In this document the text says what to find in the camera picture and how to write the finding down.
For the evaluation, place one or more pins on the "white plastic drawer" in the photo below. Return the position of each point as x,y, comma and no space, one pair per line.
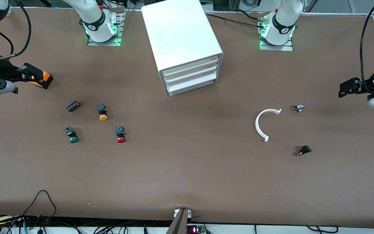
193,84
192,74
191,67

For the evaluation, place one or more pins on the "silver post clamp bracket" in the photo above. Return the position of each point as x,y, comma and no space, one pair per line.
189,213

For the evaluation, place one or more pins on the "white curved plastic clip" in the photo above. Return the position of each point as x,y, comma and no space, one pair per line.
257,125

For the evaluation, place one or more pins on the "metal base mounting plate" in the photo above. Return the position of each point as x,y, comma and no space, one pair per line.
102,44
276,48

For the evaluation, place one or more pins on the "device with red display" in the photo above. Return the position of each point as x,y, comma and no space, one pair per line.
195,229

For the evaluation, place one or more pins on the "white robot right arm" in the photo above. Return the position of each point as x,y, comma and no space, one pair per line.
96,19

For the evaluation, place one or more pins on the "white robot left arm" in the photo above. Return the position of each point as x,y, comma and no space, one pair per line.
282,19

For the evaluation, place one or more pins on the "orange black switch box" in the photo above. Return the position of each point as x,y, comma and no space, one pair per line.
46,79

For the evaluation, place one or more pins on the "yellow push button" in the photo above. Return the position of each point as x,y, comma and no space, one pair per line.
103,117

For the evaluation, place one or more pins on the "brown camera mounting post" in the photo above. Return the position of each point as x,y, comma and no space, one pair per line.
179,224

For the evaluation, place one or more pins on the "green push button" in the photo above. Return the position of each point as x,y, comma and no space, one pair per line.
73,140

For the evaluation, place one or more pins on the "black rocker switch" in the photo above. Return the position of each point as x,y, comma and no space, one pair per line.
305,149

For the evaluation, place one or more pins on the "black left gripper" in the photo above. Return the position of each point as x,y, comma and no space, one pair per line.
365,87

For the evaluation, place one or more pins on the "white drawer cabinet shell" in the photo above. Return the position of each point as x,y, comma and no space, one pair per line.
177,32

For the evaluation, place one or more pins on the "red push button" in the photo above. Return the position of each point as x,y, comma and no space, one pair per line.
121,139

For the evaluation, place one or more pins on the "small silver toggle switch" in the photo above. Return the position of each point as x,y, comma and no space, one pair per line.
298,108

